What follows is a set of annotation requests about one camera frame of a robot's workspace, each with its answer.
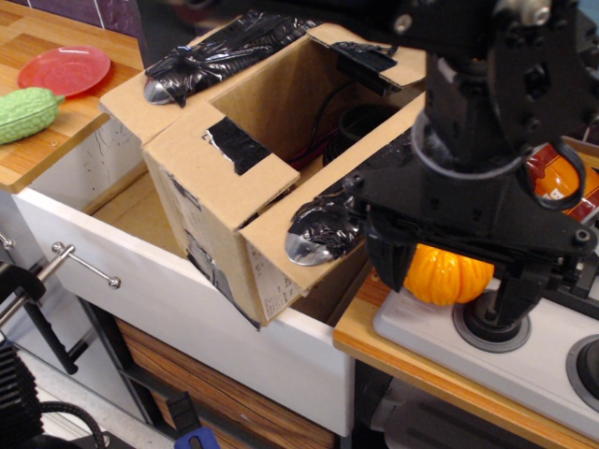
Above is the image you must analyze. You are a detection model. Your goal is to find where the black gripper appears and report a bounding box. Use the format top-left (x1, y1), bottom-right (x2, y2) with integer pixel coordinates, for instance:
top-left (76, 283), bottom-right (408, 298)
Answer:
top-left (343, 160), bottom-right (590, 327)

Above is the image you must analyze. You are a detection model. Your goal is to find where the brown cardboard box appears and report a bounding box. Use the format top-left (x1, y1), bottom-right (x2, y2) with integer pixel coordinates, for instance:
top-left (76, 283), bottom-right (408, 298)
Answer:
top-left (100, 24), bottom-right (425, 326)

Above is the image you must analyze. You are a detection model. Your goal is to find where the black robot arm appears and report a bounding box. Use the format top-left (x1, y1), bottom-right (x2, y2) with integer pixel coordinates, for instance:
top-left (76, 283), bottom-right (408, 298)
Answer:
top-left (344, 1), bottom-right (598, 340)

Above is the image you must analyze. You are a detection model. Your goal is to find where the orange toy pumpkin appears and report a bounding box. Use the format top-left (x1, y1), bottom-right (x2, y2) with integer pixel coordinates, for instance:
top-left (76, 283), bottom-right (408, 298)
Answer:
top-left (403, 243), bottom-right (495, 306)

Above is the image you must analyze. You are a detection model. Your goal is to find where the black stove knob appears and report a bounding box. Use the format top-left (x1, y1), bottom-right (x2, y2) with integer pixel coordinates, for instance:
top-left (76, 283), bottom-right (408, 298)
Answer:
top-left (452, 303), bottom-right (532, 354)
top-left (566, 334), bottom-right (598, 412)

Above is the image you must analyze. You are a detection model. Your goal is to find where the white toy stove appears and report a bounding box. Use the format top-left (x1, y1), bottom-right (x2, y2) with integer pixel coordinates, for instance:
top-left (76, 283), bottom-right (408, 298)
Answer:
top-left (373, 289), bottom-right (598, 439)

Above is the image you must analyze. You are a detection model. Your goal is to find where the red orange bean can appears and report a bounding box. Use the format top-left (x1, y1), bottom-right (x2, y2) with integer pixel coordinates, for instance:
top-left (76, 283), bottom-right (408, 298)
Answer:
top-left (527, 144), bottom-right (598, 225)

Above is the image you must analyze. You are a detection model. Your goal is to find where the white drawer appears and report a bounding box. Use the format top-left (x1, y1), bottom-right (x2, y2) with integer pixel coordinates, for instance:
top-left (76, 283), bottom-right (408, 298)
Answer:
top-left (14, 121), bottom-right (366, 437)

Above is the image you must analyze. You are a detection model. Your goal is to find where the red plastic plate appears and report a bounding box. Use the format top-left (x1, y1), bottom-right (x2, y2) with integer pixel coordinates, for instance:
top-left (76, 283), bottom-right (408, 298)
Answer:
top-left (17, 46), bottom-right (111, 97)

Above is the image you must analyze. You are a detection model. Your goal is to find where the black metal clamp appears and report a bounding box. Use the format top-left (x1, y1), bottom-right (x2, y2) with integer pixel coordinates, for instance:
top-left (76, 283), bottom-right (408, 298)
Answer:
top-left (1, 256), bottom-right (89, 375)

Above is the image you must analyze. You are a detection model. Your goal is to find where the green toy bitter gourd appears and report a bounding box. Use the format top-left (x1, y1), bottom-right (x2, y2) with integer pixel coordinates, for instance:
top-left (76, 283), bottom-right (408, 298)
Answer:
top-left (1, 87), bottom-right (65, 145)

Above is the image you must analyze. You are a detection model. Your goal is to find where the blue black clamp handle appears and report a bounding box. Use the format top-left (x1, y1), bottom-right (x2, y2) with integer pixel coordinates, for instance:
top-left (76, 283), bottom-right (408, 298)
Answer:
top-left (167, 392), bottom-right (220, 449)

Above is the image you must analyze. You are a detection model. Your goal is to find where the metal drawer handle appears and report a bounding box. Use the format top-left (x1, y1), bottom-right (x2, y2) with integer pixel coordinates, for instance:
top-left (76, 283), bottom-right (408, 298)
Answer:
top-left (51, 241), bottom-right (122, 290)

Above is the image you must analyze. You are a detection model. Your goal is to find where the black braided cable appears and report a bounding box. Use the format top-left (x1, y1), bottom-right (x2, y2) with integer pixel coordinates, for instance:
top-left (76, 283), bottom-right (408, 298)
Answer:
top-left (37, 400), bottom-right (107, 449)

